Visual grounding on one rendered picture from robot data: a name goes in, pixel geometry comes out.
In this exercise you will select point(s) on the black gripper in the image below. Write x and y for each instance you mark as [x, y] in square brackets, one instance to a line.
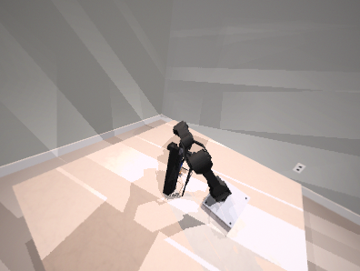
[188, 153]

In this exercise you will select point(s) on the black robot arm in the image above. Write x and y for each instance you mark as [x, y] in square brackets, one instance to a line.
[201, 163]

